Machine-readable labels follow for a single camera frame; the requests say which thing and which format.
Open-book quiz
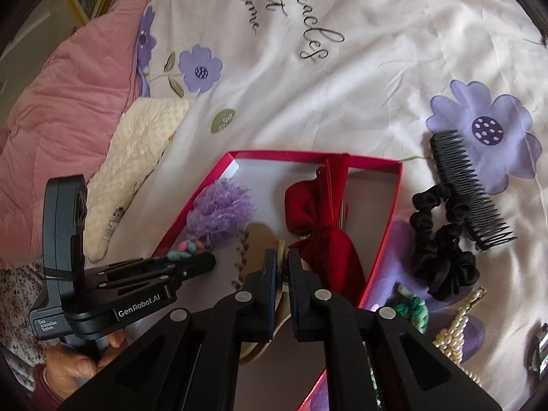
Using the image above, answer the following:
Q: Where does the colorful bead bracelet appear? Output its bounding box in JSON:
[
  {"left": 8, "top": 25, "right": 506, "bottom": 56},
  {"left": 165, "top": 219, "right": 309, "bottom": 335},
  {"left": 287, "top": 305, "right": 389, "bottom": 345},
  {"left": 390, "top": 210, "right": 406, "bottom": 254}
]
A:
[{"left": 165, "top": 238, "right": 207, "bottom": 263}]

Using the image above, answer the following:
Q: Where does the beige claw hair clip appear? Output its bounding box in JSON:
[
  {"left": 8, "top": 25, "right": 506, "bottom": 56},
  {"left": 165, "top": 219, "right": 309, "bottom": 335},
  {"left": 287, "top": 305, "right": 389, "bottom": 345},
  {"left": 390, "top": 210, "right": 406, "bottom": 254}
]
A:
[{"left": 232, "top": 222, "right": 291, "bottom": 365}]

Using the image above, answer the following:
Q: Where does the purple flower hair tie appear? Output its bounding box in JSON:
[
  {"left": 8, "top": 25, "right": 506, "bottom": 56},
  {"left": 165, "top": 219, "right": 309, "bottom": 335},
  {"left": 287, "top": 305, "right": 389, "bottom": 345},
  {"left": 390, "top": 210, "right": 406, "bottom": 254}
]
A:
[{"left": 186, "top": 177, "right": 258, "bottom": 248}]

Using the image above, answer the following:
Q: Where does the red velvet bow clip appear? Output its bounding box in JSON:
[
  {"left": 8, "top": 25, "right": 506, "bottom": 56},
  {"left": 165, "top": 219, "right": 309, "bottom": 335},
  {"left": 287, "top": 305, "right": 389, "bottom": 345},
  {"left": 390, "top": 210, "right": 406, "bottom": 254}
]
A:
[{"left": 284, "top": 154, "right": 366, "bottom": 306}]

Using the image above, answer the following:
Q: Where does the white pearl necklace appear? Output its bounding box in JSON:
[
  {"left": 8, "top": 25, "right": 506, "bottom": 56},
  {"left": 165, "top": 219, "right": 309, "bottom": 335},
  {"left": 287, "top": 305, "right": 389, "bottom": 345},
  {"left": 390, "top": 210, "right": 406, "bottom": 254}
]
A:
[{"left": 432, "top": 286, "right": 489, "bottom": 388}]

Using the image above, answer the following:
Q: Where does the black velvet scrunchie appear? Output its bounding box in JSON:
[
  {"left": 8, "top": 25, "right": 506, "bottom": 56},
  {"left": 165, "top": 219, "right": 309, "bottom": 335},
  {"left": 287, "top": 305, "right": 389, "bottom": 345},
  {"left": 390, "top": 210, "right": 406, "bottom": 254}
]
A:
[{"left": 410, "top": 184, "right": 480, "bottom": 301}]

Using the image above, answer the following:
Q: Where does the black hair comb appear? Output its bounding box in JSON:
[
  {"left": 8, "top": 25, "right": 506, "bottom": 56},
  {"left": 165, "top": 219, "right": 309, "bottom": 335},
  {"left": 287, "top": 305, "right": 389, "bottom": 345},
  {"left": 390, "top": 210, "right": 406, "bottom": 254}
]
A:
[{"left": 430, "top": 130, "right": 518, "bottom": 251}]

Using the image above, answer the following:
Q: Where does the dark rectangular hair clip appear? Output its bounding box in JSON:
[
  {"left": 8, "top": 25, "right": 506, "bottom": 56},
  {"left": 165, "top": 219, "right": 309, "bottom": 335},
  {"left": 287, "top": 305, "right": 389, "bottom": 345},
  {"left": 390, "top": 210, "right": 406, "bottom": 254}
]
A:
[{"left": 527, "top": 323, "right": 548, "bottom": 381}]

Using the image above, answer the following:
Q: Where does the pink sleeve left forearm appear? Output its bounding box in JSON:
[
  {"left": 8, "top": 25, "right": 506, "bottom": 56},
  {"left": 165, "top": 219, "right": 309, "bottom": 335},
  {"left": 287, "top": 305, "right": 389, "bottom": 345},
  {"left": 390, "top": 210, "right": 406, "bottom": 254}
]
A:
[{"left": 30, "top": 364, "right": 63, "bottom": 411}]

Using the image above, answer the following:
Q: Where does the red jewelry box tray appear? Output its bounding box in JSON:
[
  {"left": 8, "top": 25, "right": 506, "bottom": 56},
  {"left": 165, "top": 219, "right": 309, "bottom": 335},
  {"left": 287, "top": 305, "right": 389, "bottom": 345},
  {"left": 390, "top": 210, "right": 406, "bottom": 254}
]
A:
[{"left": 151, "top": 149, "right": 404, "bottom": 411}]

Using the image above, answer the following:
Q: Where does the left hand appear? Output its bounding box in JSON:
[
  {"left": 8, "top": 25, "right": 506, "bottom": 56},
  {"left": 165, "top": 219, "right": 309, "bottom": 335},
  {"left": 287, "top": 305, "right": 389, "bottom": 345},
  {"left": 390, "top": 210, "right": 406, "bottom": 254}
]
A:
[{"left": 43, "top": 329, "right": 128, "bottom": 400}]

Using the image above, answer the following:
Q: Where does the floral fabric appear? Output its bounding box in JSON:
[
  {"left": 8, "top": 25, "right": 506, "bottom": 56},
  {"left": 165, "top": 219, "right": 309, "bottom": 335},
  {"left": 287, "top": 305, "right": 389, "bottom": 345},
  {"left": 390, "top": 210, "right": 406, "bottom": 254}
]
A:
[{"left": 0, "top": 259, "right": 56, "bottom": 394}]

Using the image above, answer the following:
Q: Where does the cream dotted pillow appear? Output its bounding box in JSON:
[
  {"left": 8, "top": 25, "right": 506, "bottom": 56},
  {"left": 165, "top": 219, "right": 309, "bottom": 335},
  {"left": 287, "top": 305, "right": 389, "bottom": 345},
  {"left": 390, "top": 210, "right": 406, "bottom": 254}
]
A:
[{"left": 84, "top": 98, "right": 190, "bottom": 264}]

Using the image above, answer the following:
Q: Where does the pink quilt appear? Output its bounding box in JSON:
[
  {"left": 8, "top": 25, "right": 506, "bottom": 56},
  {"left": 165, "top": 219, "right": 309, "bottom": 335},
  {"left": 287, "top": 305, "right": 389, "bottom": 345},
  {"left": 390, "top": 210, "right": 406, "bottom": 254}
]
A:
[{"left": 1, "top": 0, "right": 151, "bottom": 269}]

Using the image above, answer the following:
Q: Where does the white floral bed sheet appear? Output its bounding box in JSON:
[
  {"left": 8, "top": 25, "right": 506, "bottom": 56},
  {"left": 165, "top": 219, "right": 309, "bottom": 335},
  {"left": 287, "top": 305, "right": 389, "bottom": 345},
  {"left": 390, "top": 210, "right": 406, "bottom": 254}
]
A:
[{"left": 106, "top": 0, "right": 547, "bottom": 410}]

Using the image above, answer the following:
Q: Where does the green bead bracelet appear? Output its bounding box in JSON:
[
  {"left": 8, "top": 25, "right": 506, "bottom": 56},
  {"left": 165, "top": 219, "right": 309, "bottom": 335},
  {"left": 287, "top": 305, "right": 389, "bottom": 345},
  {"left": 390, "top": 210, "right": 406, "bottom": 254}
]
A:
[{"left": 392, "top": 284, "right": 430, "bottom": 336}]

